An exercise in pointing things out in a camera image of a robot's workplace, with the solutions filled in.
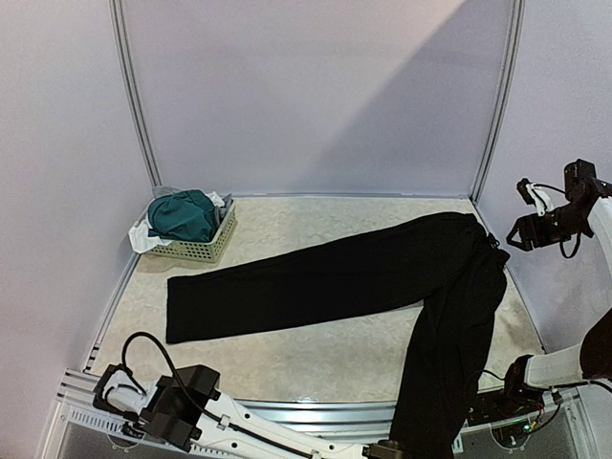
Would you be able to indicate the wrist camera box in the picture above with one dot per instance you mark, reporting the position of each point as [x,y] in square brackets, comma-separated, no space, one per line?
[534,195]
[119,393]

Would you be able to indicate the aluminium corner post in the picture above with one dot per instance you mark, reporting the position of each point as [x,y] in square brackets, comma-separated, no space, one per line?
[128,74]
[502,95]

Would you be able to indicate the white garment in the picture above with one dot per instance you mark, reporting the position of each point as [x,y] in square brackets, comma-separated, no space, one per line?
[140,240]

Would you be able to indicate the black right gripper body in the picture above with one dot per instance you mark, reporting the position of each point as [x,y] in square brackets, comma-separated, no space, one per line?
[521,229]

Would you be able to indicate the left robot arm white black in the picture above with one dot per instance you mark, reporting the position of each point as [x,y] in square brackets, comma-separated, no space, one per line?
[229,427]

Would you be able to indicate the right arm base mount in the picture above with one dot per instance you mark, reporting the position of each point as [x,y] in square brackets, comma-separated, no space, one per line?
[514,399]

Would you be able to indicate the cream perforated plastic basket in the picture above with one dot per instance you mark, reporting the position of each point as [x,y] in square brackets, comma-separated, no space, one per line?
[210,252]

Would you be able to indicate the teal green garment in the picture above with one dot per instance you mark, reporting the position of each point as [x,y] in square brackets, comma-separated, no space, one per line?
[184,216]

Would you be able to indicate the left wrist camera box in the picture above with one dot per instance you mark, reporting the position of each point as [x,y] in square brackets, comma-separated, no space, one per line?
[119,393]

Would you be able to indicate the aluminium front rail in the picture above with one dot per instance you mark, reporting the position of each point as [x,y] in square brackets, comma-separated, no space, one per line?
[109,417]

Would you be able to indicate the left aluminium corner post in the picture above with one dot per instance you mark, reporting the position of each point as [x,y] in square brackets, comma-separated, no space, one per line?
[128,74]

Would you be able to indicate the black trousers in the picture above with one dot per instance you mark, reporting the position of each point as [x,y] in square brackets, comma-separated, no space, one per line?
[446,261]

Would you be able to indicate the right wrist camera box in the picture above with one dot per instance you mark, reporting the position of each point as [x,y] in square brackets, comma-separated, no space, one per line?
[534,195]

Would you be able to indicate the right aluminium corner post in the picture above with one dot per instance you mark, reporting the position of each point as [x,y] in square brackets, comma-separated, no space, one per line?
[502,95]

